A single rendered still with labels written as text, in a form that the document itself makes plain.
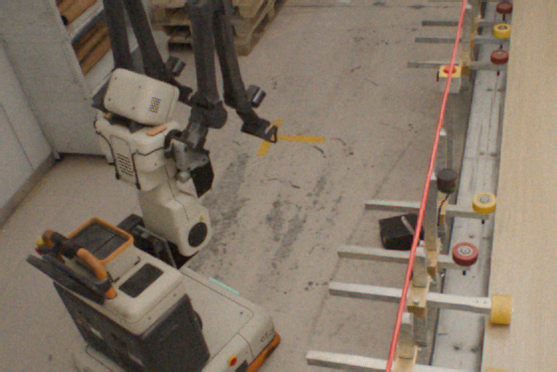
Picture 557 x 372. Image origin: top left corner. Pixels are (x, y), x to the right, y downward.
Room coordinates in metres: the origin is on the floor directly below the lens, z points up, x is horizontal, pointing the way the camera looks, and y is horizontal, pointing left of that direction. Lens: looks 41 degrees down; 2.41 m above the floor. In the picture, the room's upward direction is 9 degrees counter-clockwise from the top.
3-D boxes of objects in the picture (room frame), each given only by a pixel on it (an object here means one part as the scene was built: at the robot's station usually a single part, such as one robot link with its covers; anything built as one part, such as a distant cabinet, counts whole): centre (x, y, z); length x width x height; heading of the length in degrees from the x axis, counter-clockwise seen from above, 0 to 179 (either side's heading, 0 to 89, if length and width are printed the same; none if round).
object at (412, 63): (2.65, -0.74, 0.84); 0.43 x 0.03 x 0.04; 69
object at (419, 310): (1.25, -0.26, 0.95); 0.14 x 0.06 x 0.05; 159
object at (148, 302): (1.75, 0.75, 0.59); 0.55 x 0.34 x 0.83; 47
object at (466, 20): (2.67, -0.79, 0.88); 0.04 x 0.04 x 0.48; 69
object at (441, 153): (1.74, -0.44, 0.91); 0.04 x 0.04 x 0.48; 69
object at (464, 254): (1.43, -0.44, 0.85); 0.08 x 0.08 x 0.11
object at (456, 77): (1.98, -0.53, 1.18); 0.07 x 0.07 x 0.08; 69
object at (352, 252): (1.50, -0.26, 0.84); 0.43 x 0.03 x 0.04; 69
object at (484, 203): (1.65, -0.57, 0.85); 0.08 x 0.08 x 0.11
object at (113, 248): (1.73, 0.76, 0.87); 0.23 x 0.15 x 0.11; 47
